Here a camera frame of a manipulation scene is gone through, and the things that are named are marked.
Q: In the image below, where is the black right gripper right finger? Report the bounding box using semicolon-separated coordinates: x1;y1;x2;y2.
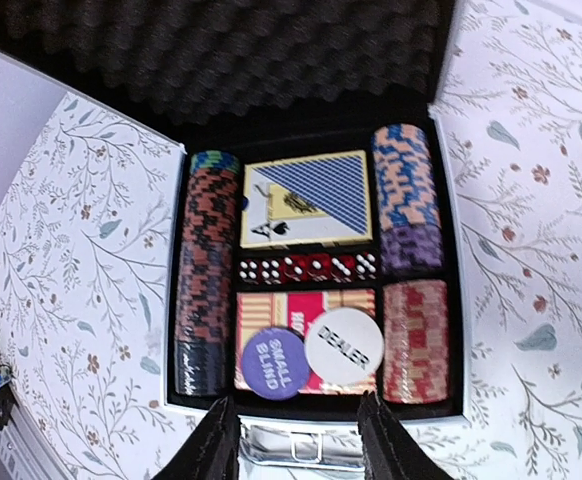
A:
357;392;451;480

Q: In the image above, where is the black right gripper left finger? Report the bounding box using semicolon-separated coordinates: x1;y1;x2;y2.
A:
154;397;241;480

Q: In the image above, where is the black poker chip stack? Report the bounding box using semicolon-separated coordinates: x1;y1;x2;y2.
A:
175;339;227;397

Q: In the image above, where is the red die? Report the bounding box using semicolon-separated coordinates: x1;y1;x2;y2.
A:
306;253;331;282
280;255;305;283
238;259;260;284

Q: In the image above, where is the aluminium poker case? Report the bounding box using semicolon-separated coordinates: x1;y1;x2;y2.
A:
0;1;468;479

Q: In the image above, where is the purple small blind button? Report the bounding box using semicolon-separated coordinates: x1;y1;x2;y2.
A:
240;327;311;401

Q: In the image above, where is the white dealer button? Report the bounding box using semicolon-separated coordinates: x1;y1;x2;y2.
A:
304;307;384;386

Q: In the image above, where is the red white chip stack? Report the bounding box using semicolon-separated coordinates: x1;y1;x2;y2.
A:
383;279;449;404

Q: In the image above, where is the red black chip stack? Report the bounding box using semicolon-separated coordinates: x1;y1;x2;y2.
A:
175;167;239;346

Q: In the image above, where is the red playing card deck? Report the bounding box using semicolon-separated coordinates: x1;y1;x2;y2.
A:
234;289;375;390

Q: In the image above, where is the purple chip stack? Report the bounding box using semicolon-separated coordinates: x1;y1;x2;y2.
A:
380;224;444;275

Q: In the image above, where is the blue orange chip stack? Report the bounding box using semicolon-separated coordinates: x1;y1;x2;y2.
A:
372;123;441;231

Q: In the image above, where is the blue playing card deck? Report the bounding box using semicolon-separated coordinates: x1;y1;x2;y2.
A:
240;150;373;249

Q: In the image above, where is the green chip stack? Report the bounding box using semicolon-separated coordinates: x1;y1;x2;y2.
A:
190;150;241;174

